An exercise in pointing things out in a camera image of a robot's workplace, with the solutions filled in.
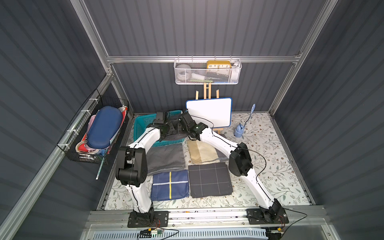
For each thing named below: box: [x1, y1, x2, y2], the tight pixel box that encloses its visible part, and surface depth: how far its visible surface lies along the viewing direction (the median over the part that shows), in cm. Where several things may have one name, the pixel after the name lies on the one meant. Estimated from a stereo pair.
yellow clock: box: [206, 60, 232, 69], surface depth 90 cm
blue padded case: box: [87, 106, 123, 149], surface depth 69 cm
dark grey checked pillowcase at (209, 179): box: [188, 162, 233, 199], surface depth 87 cm
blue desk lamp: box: [233, 103, 256, 138], surface depth 104 cm
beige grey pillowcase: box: [186, 139, 220, 165], surface depth 96 cm
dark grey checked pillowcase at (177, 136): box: [162, 133, 189, 141], surface depth 93 cm
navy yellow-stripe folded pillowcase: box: [151, 169, 190, 201], surface depth 86 cm
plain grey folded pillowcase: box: [146, 143, 186, 176], surface depth 95 cm
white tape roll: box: [176, 63, 192, 81], surface depth 89 cm
